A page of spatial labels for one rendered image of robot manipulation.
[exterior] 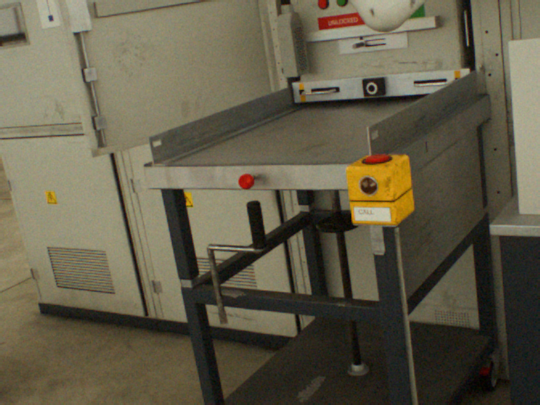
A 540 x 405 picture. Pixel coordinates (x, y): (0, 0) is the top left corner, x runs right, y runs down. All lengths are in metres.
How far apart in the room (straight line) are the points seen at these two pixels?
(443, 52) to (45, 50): 1.51
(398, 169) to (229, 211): 1.38
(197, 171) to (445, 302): 0.95
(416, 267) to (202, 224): 1.14
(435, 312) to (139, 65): 1.13
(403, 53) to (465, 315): 0.78
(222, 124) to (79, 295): 1.44
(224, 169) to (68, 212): 1.51
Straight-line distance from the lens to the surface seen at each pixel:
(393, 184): 1.18
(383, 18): 1.64
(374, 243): 1.24
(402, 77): 2.09
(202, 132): 1.89
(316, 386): 2.04
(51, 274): 3.28
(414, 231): 1.61
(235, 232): 2.53
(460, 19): 2.06
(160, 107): 2.15
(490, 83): 2.04
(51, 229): 3.17
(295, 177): 1.53
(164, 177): 1.74
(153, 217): 2.74
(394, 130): 1.54
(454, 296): 2.26
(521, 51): 1.30
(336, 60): 2.18
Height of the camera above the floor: 1.18
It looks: 16 degrees down
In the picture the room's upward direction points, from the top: 9 degrees counter-clockwise
